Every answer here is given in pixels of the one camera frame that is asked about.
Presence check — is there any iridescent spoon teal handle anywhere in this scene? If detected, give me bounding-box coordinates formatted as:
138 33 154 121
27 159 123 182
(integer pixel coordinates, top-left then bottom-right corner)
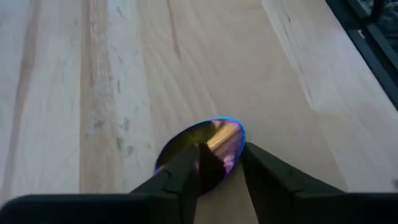
154 117 247 195

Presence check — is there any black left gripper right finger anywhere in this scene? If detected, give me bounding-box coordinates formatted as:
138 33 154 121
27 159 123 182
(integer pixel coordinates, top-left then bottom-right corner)
243 142 348 224

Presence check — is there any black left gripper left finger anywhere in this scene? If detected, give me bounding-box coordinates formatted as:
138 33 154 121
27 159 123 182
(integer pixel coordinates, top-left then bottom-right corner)
129 144 200 224

